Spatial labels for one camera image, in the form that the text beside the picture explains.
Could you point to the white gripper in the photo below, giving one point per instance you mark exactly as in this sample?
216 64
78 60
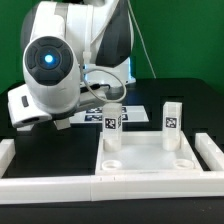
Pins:
24 113

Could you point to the white square tabletop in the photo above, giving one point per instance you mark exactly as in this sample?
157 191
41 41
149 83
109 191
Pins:
142 152

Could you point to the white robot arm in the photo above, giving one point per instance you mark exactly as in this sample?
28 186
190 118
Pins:
58 40

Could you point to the white U-shaped obstacle fence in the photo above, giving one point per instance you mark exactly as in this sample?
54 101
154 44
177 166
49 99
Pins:
207 182

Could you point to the white AprilTag base plate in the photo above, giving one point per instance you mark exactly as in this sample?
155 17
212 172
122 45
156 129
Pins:
129 114

